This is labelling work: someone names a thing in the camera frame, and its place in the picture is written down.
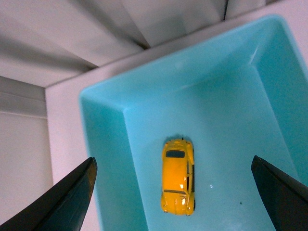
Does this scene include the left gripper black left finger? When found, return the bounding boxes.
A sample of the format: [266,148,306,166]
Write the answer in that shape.
[0,157,97,231]

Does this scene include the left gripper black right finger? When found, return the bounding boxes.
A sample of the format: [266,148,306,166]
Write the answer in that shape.
[251,155,308,231]

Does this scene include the yellow beetle toy car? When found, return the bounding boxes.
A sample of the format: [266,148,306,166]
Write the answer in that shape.
[161,138,195,216]

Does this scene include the turquoise plastic bin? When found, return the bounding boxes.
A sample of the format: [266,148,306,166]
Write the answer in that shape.
[79,15,308,231]

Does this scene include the grey pleated curtain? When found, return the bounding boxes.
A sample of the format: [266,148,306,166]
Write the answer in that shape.
[0,0,280,89]

